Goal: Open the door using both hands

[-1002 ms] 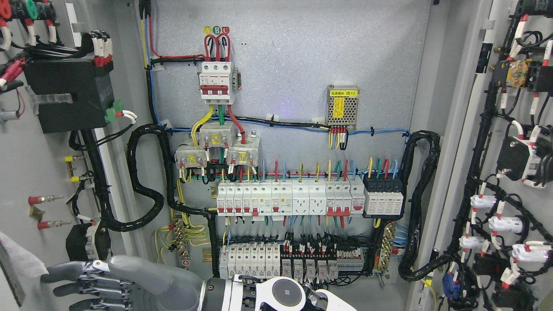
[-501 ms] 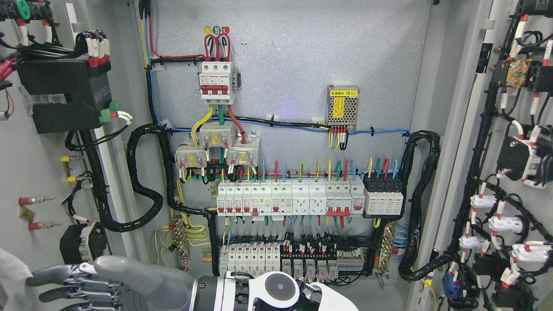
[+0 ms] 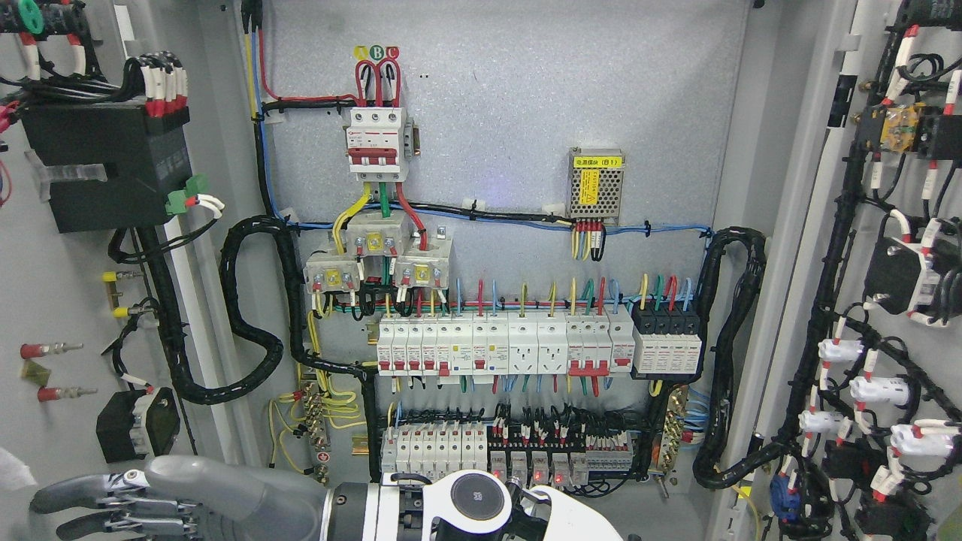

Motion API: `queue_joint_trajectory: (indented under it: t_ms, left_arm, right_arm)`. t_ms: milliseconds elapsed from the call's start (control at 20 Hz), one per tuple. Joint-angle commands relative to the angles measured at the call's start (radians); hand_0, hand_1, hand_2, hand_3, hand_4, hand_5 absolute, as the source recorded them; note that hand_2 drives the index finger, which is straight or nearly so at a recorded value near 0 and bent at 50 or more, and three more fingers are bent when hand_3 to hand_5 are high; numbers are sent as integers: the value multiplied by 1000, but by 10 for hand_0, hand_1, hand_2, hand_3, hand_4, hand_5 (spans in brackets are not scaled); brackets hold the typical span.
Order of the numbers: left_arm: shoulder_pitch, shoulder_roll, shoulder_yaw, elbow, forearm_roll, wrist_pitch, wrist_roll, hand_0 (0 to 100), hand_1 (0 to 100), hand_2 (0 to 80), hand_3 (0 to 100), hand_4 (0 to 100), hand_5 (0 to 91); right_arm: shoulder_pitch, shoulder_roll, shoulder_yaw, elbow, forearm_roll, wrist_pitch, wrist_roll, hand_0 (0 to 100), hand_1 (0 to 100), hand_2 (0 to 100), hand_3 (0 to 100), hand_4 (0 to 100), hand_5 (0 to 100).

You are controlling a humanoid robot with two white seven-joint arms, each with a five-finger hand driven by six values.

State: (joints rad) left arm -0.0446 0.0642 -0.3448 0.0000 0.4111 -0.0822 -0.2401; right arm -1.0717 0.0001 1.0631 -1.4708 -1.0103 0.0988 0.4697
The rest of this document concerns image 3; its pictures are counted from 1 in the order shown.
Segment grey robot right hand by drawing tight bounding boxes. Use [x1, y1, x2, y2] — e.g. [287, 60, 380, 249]
[29, 455, 327, 540]

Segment grey cabinet door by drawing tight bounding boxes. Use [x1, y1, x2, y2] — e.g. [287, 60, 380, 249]
[2, 1, 260, 484]
[695, 1, 960, 540]

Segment lower relay terminal row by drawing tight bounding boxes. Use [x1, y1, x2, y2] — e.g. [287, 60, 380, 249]
[380, 403, 645, 497]

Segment black digital power meter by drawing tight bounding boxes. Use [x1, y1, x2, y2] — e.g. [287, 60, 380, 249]
[20, 100, 192, 234]

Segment clear current transformer blocks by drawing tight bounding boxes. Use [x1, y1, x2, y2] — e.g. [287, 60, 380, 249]
[303, 211, 452, 294]

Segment red three pole main breaker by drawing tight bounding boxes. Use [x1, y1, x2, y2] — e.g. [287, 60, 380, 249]
[346, 107, 415, 183]

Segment black surge protector module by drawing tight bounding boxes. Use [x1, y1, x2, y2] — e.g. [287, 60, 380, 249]
[630, 304, 702, 384]

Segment metal mesh power supply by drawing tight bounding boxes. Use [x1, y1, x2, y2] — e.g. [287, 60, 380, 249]
[566, 147, 625, 225]

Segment left door rotary selector switch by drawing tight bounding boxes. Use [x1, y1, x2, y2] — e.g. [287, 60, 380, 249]
[95, 387, 181, 464]

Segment red terminal post block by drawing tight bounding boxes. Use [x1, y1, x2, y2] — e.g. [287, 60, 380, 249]
[20, 341, 98, 403]

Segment yellow terminal post block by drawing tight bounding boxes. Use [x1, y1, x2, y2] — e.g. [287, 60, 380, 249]
[101, 270, 155, 319]

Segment black left cable conduit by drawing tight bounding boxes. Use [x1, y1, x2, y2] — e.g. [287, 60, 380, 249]
[135, 216, 377, 407]

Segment black cable conduit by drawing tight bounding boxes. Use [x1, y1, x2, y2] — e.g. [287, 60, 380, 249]
[135, 216, 377, 407]
[691, 227, 769, 491]

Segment white breaker row on rail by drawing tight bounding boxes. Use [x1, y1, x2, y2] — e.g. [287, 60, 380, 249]
[376, 309, 636, 384]

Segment black right cable conduit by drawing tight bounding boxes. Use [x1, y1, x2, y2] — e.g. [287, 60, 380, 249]
[691, 227, 769, 491]

